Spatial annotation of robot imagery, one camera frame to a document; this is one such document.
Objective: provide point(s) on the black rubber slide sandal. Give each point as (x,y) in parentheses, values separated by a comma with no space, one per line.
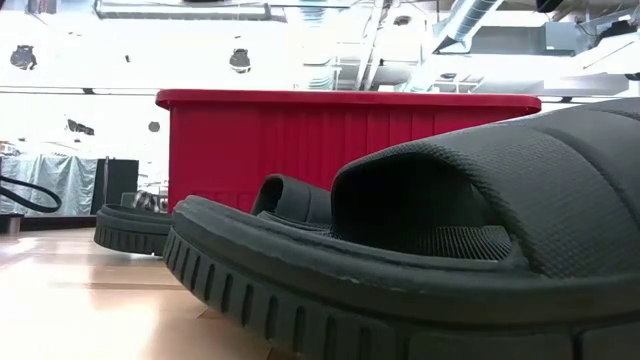
(130,230)
(500,175)

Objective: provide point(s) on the red plastic bin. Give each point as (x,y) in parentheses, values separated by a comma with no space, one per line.
(300,140)

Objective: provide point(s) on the dark striped object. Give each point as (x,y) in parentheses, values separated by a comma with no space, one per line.
(147,201)

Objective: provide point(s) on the black cabinet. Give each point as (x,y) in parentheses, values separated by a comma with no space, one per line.
(120,185)

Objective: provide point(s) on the grey tarp curtain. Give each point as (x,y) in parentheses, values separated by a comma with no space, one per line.
(65,185)

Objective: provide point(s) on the dark dome camera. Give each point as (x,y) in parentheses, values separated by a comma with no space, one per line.
(240,61)

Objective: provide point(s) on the round dark wall fixture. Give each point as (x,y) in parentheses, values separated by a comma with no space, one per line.
(154,126)

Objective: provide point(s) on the silver ventilation duct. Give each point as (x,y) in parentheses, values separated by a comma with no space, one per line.
(470,22)

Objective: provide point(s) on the black aluminium frame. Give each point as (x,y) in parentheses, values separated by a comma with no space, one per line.
(60,222)

